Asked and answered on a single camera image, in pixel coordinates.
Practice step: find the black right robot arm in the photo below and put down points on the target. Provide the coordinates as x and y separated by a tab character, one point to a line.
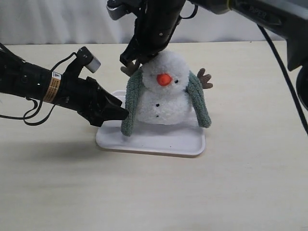
286	18

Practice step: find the white plastic tray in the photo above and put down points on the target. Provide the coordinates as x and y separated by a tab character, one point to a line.
185	139

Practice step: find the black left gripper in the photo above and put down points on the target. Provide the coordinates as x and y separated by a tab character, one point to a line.
91	101

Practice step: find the green fleece scarf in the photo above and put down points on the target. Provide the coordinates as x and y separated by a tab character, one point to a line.
164	98

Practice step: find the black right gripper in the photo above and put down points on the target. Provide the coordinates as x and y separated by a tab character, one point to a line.
153	30

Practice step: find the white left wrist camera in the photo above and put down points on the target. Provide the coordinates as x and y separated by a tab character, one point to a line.
88	60

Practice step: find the white plush snowman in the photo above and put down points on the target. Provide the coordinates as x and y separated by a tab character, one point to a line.
170	60

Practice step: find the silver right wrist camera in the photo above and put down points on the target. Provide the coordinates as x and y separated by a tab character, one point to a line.
117	9

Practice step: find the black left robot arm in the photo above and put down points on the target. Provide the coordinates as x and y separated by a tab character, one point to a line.
33	82

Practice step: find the white curtain backdrop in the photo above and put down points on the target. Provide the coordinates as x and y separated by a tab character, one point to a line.
88	22

